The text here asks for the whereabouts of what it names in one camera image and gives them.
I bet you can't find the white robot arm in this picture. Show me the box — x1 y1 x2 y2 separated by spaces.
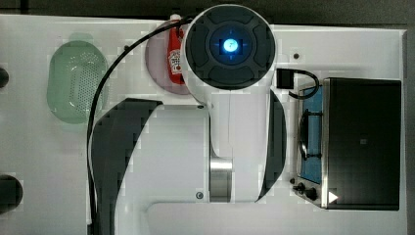
88 4 286 235

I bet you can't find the black round object lower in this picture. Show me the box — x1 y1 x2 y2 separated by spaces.
0 174 23 214

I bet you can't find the green plastic colander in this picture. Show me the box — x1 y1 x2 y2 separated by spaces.
46 32 108 124

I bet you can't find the silver black toaster oven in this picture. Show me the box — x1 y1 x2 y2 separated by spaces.
291 77 401 211

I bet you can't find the black round object upper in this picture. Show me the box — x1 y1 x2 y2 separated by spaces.
0 68 9 88

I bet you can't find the black round object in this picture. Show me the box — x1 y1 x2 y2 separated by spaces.
0 174 23 214
0 68 9 88

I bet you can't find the grey round plate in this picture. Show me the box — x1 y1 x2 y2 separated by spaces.
145 29 190 95

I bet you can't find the red ketchup bottle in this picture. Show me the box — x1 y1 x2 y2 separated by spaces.
166 26 184 84

